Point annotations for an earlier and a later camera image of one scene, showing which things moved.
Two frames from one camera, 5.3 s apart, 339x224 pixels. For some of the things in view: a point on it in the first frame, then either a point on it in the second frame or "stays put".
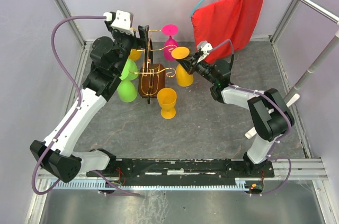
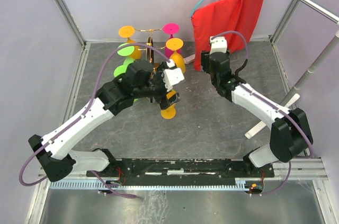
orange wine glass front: x=184 y=78 to x=174 y=44
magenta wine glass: x=169 y=29 stays put
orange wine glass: x=167 y=97 stays put
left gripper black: x=142 y=42 to x=161 y=99
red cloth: x=233 y=18 stays put
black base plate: x=117 y=170 stays put
